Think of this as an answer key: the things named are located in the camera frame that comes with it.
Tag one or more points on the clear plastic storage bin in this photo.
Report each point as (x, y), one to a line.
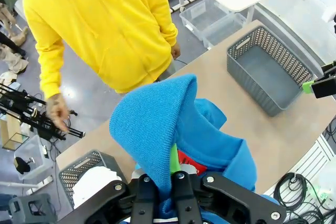
(36, 161)
(202, 15)
(225, 30)

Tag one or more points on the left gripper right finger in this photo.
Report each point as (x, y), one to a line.
(183, 197)

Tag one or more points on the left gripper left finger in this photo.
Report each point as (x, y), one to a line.
(143, 197)

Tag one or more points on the grey plastic lattice basket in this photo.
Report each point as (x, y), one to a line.
(78, 169)
(262, 72)

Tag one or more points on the grey plastic step stool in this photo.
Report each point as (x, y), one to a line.
(29, 208)

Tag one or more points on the person's left hand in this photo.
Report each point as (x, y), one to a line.
(176, 50)

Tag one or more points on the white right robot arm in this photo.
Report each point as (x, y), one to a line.
(329, 14)

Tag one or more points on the royal blue garment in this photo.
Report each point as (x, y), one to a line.
(152, 119)

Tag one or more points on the person in black trousers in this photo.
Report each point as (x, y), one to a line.
(10, 43)

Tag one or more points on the person's right forearm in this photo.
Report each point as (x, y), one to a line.
(51, 77)

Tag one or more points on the beige garment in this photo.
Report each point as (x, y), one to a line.
(13, 60)

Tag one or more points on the person's right hand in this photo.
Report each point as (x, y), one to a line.
(57, 112)

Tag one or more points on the white cloth bundle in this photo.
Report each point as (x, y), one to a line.
(92, 184)

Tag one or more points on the person's left forearm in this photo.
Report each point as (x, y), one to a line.
(168, 30)

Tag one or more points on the black camera tripod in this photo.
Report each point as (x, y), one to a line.
(39, 119)

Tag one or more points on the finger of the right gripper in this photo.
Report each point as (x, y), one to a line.
(324, 87)
(329, 68)

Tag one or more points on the person in yellow hoodie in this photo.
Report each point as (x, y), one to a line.
(105, 24)

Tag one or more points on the white slotted panel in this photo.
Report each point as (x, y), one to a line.
(309, 161)

